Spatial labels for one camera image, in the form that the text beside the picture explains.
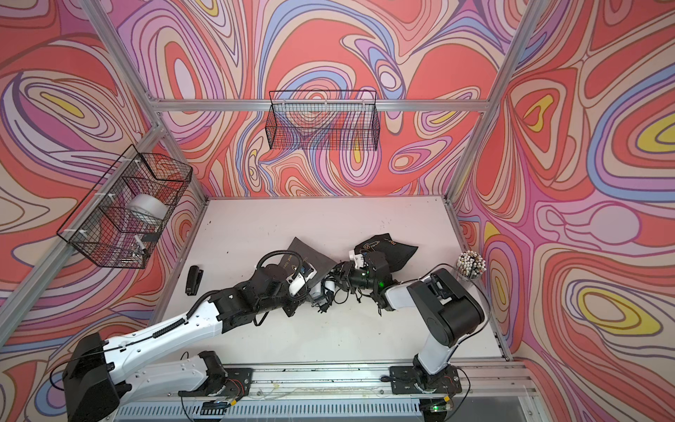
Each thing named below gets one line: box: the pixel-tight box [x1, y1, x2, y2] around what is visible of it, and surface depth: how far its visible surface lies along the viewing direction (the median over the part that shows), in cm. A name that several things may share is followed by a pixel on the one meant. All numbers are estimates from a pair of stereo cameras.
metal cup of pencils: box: [457, 249, 487, 280], surface depth 79 cm
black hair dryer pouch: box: [353, 232, 419, 273], surface depth 98 cm
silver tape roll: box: [128, 193, 169, 221], surface depth 76 cm
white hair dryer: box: [308, 279, 336, 303], surface depth 82 cm
